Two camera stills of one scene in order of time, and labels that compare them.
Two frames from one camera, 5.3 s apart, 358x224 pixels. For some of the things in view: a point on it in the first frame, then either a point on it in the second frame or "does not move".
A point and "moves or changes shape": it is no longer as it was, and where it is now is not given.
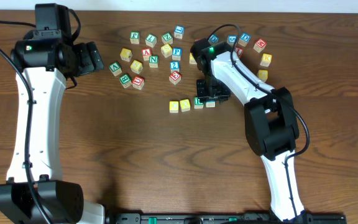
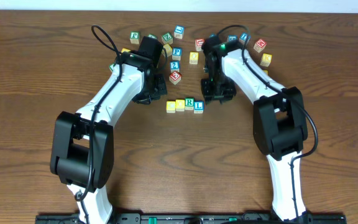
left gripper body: [86, 58] to [155, 88]
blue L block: [210, 104] moves or changes shape
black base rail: [224, 218] does not move
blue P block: [176, 53] does not move
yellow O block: [192, 60] does not move
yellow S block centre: [166, 50] does not move
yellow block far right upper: [266, 60] does not move
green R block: [197, 104] to [189, 103]
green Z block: [167, 38] does not move
